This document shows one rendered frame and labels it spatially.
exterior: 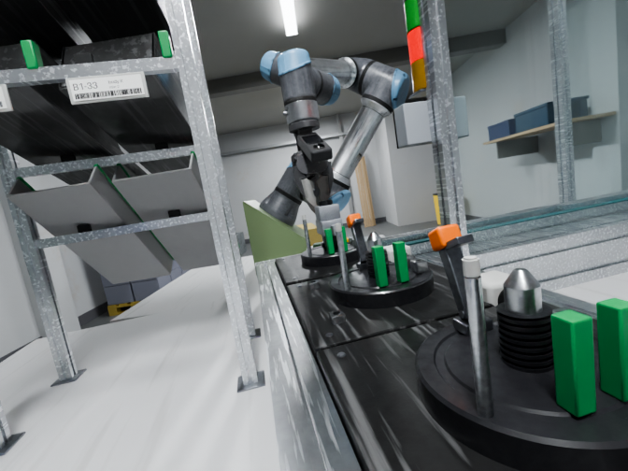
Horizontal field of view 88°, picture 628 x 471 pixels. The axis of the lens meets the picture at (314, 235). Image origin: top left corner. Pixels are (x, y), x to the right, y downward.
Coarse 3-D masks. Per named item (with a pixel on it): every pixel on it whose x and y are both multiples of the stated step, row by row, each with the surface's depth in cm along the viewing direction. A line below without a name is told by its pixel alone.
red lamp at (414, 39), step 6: (414, 30) 55; (420, 30) 55; (408, 36) 56; (414, 36) 55; (420, 36) 55; (408, 42) 57; (414, 42) 56; (420, 42) 55; (408, 48) 57; (414, 48) 56; (420, 48) 55; (414, 54) 56; (420, 54) 55; (414, 60) 56
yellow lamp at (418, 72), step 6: (420, 60) 55; (414, 66) 57; (420, 66) 56; (414, 72) 57; (420, 72) 56; (414, 78) 57; (420, 78) 56; (414, 84) 57; (420, 84) 56; (414, 90) 58
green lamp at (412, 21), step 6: (408, 0) 55; (414, 0) 54; (408, 6) 55; (414, 6) 54; (408, 12) 55; (414, 12) 54; (408, 18) 55; (414, 18) 55; (408, 24) 56; (414, 24) 55; (408, 30) 56
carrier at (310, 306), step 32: (384, 256) 39; (288, 288) 53; (320, 288) 50; (352, 288) 42; (384, 288) 40; (416, 288) 39; (448, 288) 41; (320, 320) 38; (352, 320) 37; (384, 320) 35; (416, 320) 34
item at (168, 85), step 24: (72, 48) 45; (96, 48) 45; (120, 48) 45; (144, 48) 45; (168, 96) 48; (96, 120) 50; (120, 120) 50; (144, 120) 51; (168, 120) 52; (120, 144) 56; (144, 144) 57; (168, 144) 58; (192, 144) 59; (168, 168) 65
